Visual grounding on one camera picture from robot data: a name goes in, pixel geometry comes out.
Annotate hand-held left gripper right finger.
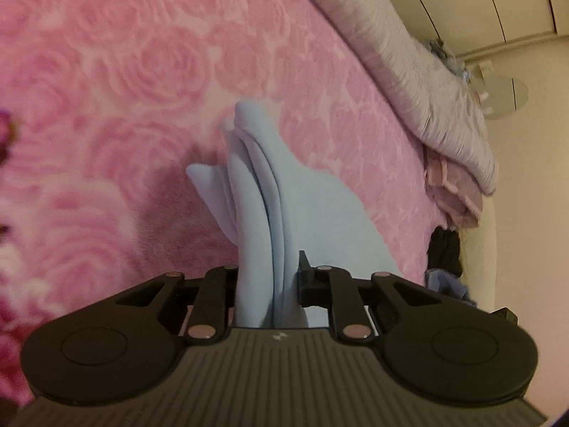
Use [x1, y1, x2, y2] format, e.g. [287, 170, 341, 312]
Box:
[297, 251, 430, 343]

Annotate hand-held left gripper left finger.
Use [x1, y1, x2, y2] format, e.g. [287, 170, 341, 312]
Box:
[115, 265, 241, 344]

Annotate light blue sweatshirt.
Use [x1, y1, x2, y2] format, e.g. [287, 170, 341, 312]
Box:
[186, 101, 403, 330]

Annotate cream quilted bolster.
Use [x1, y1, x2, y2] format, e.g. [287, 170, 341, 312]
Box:
[460, 196, 504, 316]

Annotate blue denim jeans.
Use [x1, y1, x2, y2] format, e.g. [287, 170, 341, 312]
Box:
[424, 269, 478, 304]

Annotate black garment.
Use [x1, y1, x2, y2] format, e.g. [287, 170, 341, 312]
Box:
[429, 227, 461, 276]

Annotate mauve pillow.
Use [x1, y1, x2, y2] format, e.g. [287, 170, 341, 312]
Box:
[424, 149, 484, 230]

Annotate oval mirror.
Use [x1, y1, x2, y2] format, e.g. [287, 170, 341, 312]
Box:
[482, 77, 530, 120]

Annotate pink rose blanket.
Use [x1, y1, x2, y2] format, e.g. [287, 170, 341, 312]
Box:
[0, 0, 450, 410]

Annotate striped grey quilt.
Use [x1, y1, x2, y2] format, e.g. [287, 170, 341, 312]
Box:
[278, 0, 499, 194]

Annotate small blue cloth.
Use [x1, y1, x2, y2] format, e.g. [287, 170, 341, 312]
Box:
[449, 60, 473, 83]

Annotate grey plush toy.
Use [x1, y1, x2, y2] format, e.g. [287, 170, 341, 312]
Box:
[427, 40, 454, 65]

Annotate cream wardrobe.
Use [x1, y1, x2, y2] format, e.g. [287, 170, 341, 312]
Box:
[369, 0, 569, 59]

